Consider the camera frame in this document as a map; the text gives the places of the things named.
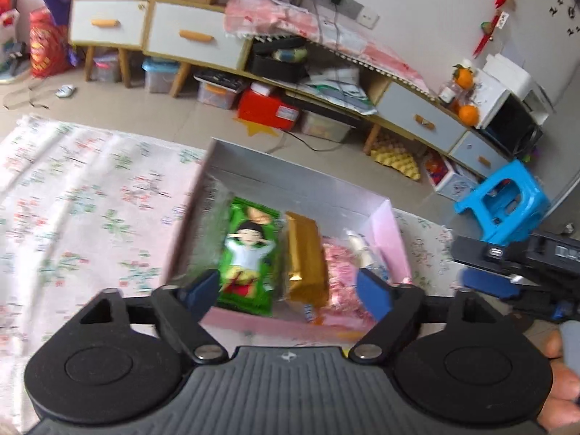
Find silver grey wafer packet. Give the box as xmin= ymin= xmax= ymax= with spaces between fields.
xmin=172 ymin=176 xmax=233 ymax=287

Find pink marshmallow crisp packet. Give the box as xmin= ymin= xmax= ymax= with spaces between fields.
xmin=315 ymin=239 xmax=374 ymax=330

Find white long bread packet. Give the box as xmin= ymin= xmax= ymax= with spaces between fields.
xmin=345 ymin=230 xmax=390 ymax=282

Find green snack packet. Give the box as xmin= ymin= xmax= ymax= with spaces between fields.
xmin=217 ymin=196 xmax=281 ymax=316

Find gold biscuit packet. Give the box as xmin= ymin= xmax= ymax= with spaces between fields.
xmin=285 ymin=211 xmax=329 ymax=307

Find person's right hand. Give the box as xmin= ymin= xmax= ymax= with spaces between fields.
xmin=538 ymin=330 xmax=580 ymax=431

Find blue plastic stool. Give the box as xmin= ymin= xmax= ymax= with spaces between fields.
xmin=454 ymin=160 xmax=550 ymax=245

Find white box with clock print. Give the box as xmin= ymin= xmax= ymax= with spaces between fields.
xmin=423 ymin=150 xmax=479 ymax=202

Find yellow egg tray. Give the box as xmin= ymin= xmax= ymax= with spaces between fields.
xmin=370 ymin=137 xmax=421 ymax=182

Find floral tablecloth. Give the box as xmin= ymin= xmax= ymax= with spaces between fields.
xmin=1 ymin=116 xmax=461 ymax=430

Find microwave oven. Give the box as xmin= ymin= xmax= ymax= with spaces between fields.
xmin=469 ymin=69 xmax=543 ymax=159

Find orange fruit lower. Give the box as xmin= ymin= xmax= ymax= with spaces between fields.
xmin=457 ymin=104 xmax=480 ymax=128

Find orange fruit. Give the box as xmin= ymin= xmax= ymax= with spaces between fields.
xmin=453 ymin=64 xmax=474 ymax=90
xmin=457 ymin=104 xmax=480 ymax=128

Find red shoe box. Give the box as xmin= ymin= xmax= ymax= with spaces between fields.
xmin=238 ymin=88 xmax=301 ymax=131

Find orange fruit upper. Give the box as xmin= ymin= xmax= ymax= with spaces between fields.
xmin=453 ymin=64 xmax=474 ymax=90

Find black bag on shelf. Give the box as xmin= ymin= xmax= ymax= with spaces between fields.
xmin=247 ymin=36 xmax=309 ymax=83

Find wooden tv cabinet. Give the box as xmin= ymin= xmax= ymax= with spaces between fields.
xmin=69 ymin=0 xmax=509 ymax=177

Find pink cloth on cabinet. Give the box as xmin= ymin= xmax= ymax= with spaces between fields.
xmin=224 ymin=0 xmax=432 ymax=96

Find red festive bag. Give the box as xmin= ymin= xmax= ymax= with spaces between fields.
xmin=29 ymin=7 xmax=70 ymax=79

